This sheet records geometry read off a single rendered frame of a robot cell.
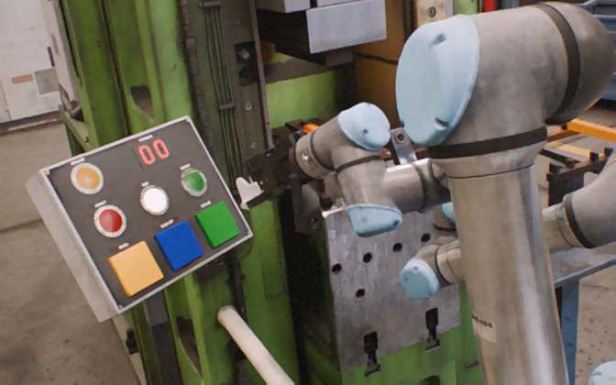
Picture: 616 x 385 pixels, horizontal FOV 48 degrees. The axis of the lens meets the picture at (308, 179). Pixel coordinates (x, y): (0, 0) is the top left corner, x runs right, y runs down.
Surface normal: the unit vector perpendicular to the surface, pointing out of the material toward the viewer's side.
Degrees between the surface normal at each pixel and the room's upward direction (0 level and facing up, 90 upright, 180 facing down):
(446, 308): 90
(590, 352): 0
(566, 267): 0
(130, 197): 60
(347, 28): 90
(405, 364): 90
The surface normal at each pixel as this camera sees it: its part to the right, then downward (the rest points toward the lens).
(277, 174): 0.63, -0.33
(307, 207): 0.76, 0.17
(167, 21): 0.45, 0.28
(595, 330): -0.10, -0.93
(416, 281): -0.54, 0.35
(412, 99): -0.95, 0.07
